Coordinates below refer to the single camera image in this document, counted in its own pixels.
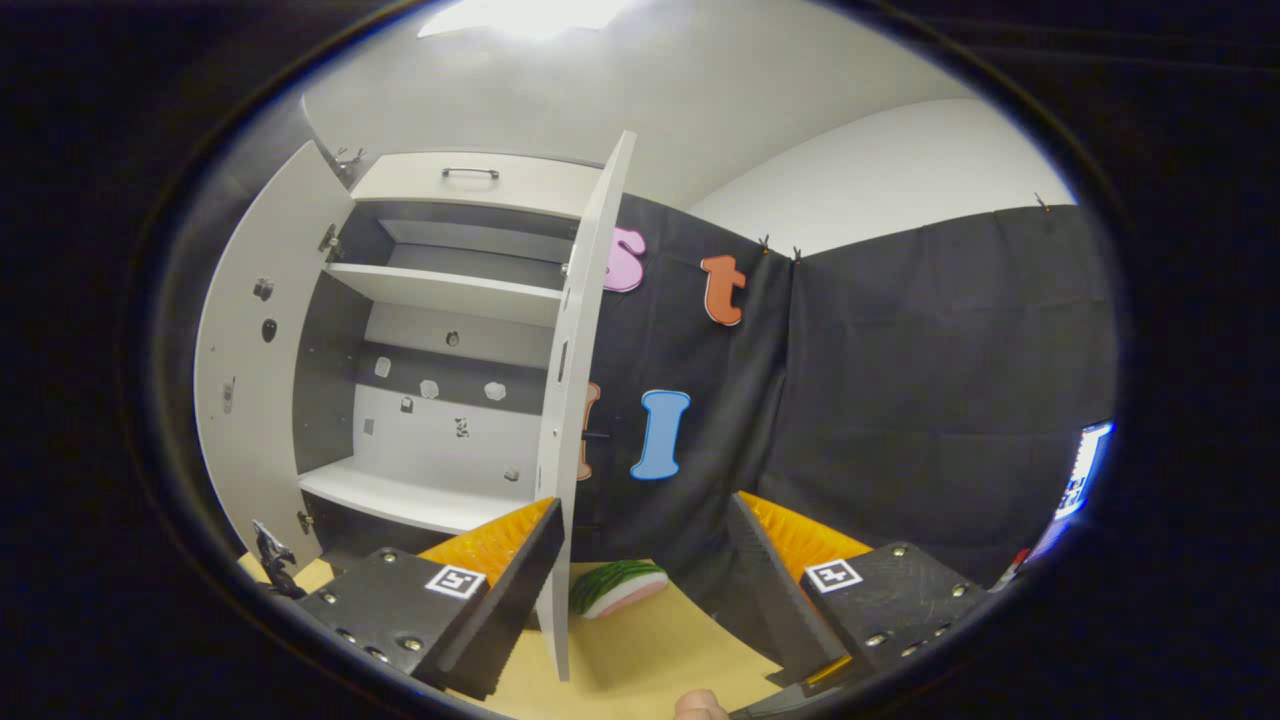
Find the white cabinet door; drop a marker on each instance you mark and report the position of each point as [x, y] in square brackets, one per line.
[578, 330]
[240, 450]

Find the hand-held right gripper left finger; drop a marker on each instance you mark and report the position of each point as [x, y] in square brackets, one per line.
[510, 610]

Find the white cabinet drawer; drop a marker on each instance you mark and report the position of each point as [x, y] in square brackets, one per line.
[540, 190]

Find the small black figure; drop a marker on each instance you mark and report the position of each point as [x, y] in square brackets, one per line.
[272, 560]

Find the white bottle red cap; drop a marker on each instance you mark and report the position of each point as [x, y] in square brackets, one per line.
[1015, 570]

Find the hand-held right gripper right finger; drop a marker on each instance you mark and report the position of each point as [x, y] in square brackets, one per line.
[775, 600]

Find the white cabinet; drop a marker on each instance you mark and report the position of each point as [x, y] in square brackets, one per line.
[450, 290]

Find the black backdrop cloth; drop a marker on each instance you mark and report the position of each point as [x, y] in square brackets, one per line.
[900, 400]

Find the computer monitor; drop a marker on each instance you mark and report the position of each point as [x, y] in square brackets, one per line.
[1085, 465]

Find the toy watermelon slice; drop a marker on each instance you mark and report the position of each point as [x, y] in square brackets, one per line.
[620, 590]

